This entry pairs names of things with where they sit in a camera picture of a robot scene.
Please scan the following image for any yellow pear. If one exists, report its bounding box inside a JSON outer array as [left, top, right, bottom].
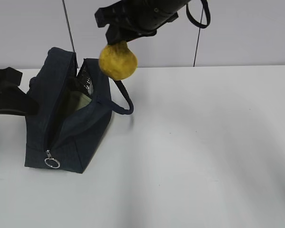
[[99, 41, 138, 81]]

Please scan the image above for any dark blue zippered lunch bag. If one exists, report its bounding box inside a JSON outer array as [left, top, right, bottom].
[[24, 47, 134, 173]]

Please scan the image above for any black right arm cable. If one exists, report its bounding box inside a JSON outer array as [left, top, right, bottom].
[[185, 0, 211, 29]]

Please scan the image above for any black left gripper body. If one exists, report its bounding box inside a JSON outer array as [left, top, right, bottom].
[[0, 67, 22, 111]]

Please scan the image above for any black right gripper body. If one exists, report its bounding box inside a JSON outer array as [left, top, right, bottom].
[[95, 0, 179, 36]]

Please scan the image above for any glass container with green lid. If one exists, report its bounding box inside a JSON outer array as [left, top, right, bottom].
[[64, 90, 92, 113]]

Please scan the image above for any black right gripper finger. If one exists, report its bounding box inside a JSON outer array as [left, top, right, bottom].
[[105, 24, 143, 45]]

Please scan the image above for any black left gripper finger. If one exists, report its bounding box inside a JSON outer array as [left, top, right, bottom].
[[0, 87, 38, 116]]

